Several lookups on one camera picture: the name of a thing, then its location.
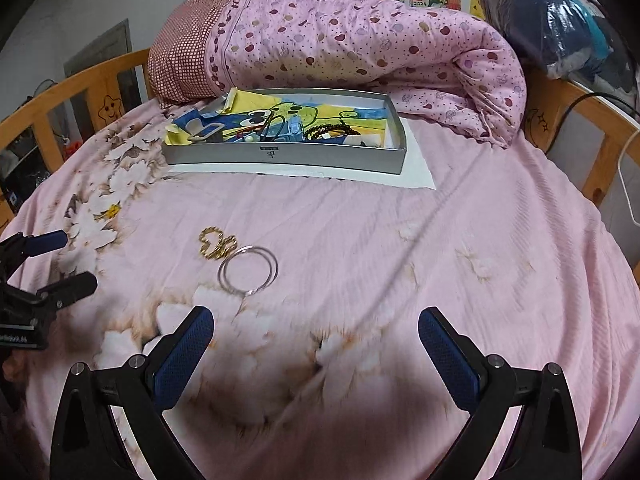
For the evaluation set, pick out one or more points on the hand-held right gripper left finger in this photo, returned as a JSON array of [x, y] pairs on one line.
[[185, 355]]

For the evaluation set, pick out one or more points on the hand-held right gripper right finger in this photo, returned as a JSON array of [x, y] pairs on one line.
[[447, 355]]

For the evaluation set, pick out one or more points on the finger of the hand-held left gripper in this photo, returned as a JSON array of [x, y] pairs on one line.
[[45, 242], [70, 290]]

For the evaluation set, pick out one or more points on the grey shallow box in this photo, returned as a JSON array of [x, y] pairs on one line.
[[325, 160]]

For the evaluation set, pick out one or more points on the pink floral bed sheet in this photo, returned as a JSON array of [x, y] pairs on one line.
[[450, 260]]

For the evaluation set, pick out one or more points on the white paper sheet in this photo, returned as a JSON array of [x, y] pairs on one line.
[[417, 170]]

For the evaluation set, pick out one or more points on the grey metal clip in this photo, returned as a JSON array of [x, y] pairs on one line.
[[207, 132]]

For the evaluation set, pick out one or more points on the grey framed panel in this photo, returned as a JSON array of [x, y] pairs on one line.
[[100, 50]]

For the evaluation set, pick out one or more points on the white cloth piece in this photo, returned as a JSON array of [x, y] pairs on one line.
[[362, 140]]

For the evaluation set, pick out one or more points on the blue hair clip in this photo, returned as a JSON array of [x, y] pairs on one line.
[[295, 127]]

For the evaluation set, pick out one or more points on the cartoon printed cloth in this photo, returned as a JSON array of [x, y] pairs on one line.
[[285, 107]]

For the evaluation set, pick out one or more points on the pink dotted quilt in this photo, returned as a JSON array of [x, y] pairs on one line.
[[350, 45]]

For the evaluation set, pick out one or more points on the plastic bag of clothes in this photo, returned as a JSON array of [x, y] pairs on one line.
[[550, 20]]

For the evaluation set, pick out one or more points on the wooden bed frame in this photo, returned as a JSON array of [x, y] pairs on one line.
[[590, 110]]

